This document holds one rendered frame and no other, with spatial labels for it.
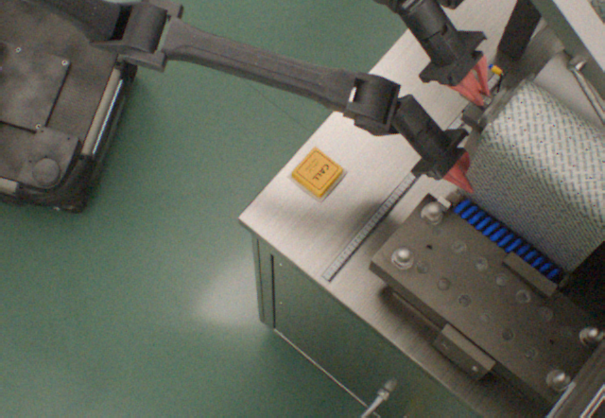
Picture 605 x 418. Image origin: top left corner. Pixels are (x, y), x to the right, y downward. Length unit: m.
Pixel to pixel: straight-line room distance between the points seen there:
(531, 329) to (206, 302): 1.23
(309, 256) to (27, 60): 1.19
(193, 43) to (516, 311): 0.69
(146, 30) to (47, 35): 1.21
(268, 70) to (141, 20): 0.22
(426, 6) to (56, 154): 1.38
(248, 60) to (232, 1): 1.48
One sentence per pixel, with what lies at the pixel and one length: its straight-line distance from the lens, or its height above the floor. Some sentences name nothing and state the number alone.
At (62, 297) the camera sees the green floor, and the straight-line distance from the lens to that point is 2.88.
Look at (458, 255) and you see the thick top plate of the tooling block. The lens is 1.80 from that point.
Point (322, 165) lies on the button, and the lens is 1.95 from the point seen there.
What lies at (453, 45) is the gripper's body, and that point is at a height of 1.36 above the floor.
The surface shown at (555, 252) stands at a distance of 1.80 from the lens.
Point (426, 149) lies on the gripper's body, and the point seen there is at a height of 1.14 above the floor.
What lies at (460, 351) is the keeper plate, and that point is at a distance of 1.79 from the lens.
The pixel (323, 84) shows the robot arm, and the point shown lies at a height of 1.22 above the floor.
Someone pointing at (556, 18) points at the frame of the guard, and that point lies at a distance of 1.01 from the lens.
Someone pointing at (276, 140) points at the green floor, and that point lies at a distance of 2.96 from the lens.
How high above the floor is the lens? 2.74
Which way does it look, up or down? 71 degrees down
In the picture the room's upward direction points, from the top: 3 degrees clockwise
